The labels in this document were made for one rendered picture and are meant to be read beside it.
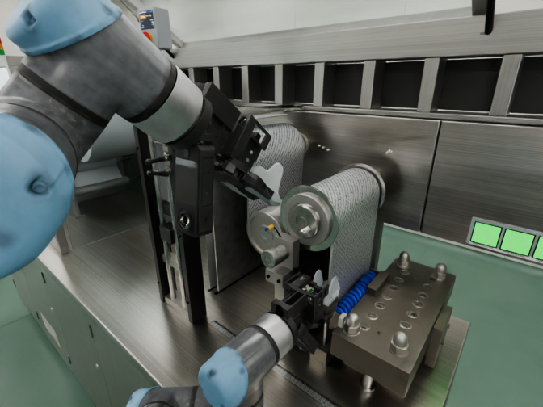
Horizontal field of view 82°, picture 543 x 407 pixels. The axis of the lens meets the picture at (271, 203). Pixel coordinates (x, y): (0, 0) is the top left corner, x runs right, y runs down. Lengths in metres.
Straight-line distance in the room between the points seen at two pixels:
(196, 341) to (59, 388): 1.42
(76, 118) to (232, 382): 0.38
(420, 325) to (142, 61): 0.71
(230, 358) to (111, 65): 0.40
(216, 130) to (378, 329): 0.55
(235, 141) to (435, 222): 0.65
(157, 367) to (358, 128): 0.80
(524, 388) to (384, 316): 1.63
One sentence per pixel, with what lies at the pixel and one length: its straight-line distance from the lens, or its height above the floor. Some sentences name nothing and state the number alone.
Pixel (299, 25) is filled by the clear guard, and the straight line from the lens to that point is 1.05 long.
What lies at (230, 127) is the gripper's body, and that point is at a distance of 0.40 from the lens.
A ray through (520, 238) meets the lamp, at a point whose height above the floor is 1.20.
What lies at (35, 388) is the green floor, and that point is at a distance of 2.30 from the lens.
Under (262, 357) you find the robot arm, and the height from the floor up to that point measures 1.13.
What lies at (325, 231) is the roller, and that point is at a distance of 0.64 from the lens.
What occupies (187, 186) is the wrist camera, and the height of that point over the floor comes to 1.41.
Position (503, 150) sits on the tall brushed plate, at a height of 1.38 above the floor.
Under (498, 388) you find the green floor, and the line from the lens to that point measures 2.28.
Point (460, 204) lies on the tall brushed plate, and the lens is 0.89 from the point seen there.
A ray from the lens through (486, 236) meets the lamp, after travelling 0.90.
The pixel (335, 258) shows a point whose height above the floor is 1.17.
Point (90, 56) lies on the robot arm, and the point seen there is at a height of 1.54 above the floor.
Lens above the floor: 1.52
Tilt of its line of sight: 21 degrees down
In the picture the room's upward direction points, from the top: straight up
